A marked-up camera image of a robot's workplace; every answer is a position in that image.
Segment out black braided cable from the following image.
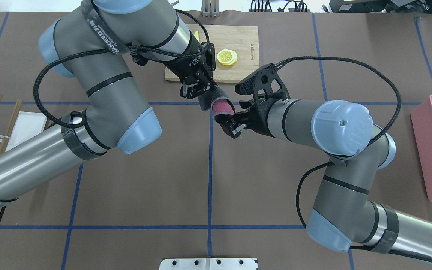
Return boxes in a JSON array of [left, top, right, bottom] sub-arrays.
[[274, 56, 402, 229], [0, 9, 211, 261]]

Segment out wooden chopstick near tray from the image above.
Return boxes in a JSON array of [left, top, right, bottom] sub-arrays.
[[0, 99, 23, 155]]

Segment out aluminium frame post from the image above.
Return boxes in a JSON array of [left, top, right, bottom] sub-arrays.
[[201, 0, 221, 17]]

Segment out metal base plate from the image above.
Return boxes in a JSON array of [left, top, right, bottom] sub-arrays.
[[159, 258, 259, 270]]

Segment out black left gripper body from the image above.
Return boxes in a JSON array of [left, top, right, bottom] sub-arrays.
[[163, 46, 214, 86]]

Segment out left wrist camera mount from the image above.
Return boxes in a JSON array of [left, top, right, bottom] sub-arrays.
[[201, 42, 216, 73]]

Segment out white rectangular tray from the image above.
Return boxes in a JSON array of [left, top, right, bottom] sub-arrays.
[[5, 111, 47, 152]]

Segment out black braided left cable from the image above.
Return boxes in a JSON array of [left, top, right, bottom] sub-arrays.
[[0, 9, 211, 261]]

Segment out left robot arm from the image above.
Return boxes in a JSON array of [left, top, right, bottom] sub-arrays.
[[0, 0, 216, 208]]

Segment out yellow lemon slice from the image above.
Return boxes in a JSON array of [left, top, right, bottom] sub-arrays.
[[216, 49, 238, 66]]

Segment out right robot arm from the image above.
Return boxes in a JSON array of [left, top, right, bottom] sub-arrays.
[[215, 97, 432, 266]]

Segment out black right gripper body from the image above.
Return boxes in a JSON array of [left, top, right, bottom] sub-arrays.
[[224, 99, 276, 135]]

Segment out grey pink microfibre cloth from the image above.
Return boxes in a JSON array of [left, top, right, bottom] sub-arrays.
[[198, 85, 235, 115]]

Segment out bamboo cutting board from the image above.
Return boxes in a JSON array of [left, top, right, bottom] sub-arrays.
[[164, 24, 260, 84]]

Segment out black braided right cable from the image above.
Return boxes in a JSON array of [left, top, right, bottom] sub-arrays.
[[274, 56, 402, 229]]

